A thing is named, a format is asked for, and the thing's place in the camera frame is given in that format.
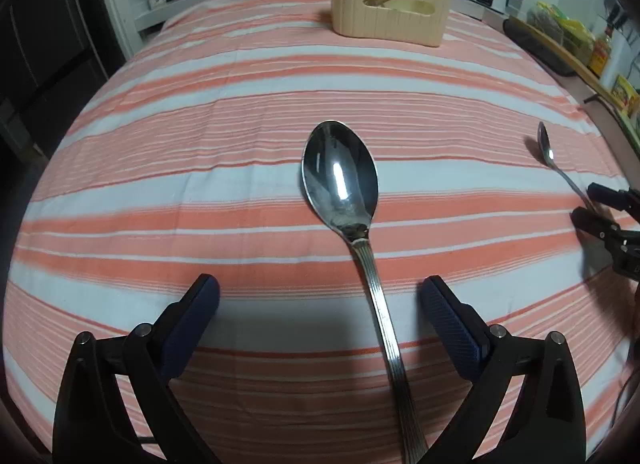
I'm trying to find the small steel spoon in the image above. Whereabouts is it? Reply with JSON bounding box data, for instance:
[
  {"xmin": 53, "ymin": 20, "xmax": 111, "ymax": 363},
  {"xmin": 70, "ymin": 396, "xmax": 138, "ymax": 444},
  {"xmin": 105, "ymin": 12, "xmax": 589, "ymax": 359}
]
[{"xmin": 537, "ymin": 121, "xmax": 596, "ymax": 211}]

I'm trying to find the large steel spoon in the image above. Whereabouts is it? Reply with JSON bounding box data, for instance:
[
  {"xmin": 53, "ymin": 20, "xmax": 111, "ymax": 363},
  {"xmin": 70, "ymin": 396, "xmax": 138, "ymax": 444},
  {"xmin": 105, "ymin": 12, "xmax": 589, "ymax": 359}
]
[{"xmin": 302, "ymin": 120, "xmax": 427, "ymax": 463}]

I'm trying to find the sauce bottle red label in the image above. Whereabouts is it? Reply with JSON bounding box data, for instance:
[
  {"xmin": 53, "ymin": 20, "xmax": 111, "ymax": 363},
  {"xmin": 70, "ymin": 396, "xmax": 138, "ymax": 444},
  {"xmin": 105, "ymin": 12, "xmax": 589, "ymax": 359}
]
[{"xmin": 588, "ymin": 23, "xmax": 614, "ymax": 78}]

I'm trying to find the wooden cutting board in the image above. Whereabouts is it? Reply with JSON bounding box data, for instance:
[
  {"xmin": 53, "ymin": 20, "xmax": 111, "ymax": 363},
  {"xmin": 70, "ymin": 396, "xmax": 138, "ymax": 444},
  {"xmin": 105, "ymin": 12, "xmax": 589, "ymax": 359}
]
[{"xmin": 506, "ymin": 16, "xmax": 624, "ymax": 112}]

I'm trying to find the striped orange white tablecloth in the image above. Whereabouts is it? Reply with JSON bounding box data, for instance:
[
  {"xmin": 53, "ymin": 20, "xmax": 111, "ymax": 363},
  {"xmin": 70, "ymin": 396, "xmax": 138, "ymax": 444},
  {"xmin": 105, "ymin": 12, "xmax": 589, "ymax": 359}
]
[{"xmin": 2, "ymin": 0, "xmax": 634, "ymax": 463}]

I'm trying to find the wire basket with packets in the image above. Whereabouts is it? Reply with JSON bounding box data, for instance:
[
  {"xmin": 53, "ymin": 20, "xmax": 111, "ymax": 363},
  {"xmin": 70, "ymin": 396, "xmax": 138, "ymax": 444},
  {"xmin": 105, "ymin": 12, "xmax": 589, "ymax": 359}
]
[{"xmin": 526, "ymin": 1, "xmax": 596, "ymax": 64}]

